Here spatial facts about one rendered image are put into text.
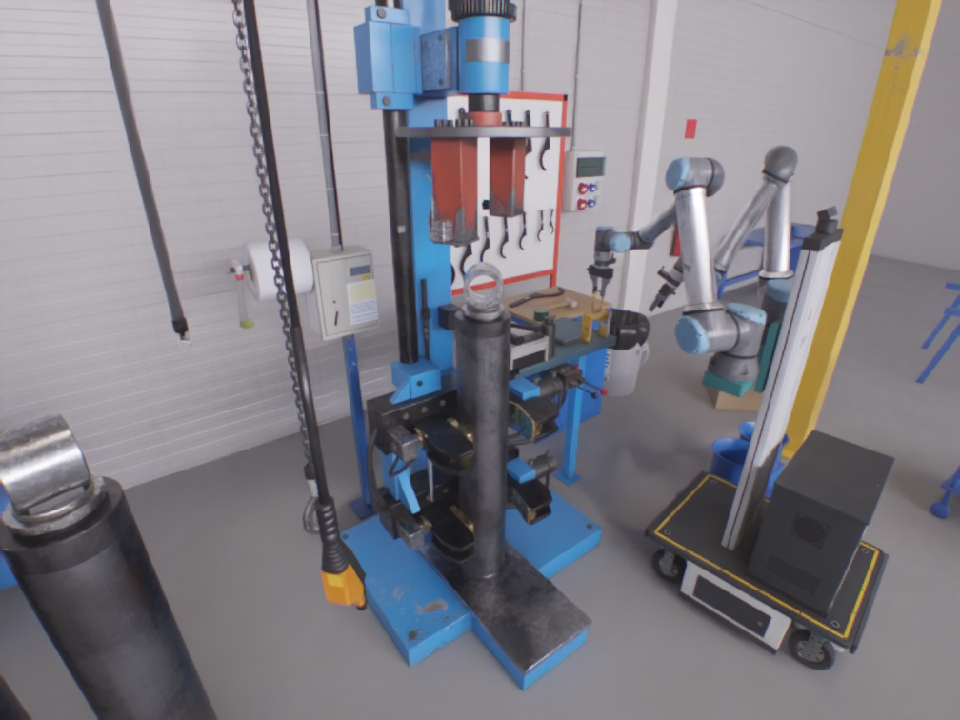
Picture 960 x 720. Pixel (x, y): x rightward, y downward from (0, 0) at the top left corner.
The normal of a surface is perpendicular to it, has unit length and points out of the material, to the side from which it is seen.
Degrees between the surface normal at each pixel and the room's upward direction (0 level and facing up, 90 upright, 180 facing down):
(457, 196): 90
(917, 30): 90
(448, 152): 90
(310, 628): 0
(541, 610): 0
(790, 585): 90
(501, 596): 0
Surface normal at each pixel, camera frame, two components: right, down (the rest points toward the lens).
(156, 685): 0.85, 0.22
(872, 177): -0.81, 0.25
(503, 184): -0.47, 0.37
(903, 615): 0.00, -0.91
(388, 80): 0.59, 0.34
